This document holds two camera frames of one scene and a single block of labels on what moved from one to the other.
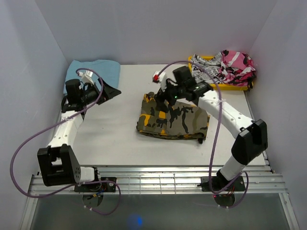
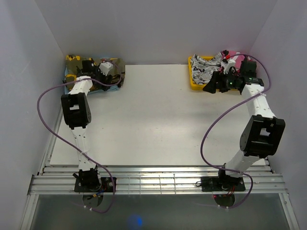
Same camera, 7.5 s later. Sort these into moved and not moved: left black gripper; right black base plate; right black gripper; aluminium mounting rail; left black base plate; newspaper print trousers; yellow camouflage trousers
Moved: left black gripper; right black gripper; yellow camouflage trousers
Not moved: newspaper print trousers; right black base plate; left black base plate; aluminium mounting rail
